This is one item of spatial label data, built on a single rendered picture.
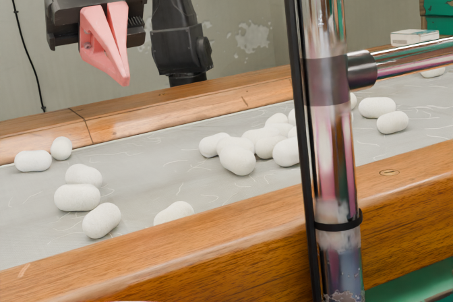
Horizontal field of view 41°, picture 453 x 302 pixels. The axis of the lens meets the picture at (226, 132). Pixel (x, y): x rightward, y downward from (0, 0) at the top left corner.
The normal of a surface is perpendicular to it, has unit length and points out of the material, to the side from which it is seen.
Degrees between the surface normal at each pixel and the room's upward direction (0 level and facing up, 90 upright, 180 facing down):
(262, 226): 2
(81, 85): 90
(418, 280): 0
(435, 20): 88
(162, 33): 89
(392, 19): 90
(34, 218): 0
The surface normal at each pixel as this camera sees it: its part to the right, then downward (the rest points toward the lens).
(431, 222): 0.44, 0.18
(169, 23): -0.28, 0.26
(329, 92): -0.02, 0.25
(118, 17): 0.32, -0.29
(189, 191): -0.12, -0.96
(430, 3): -0.91, 0.21
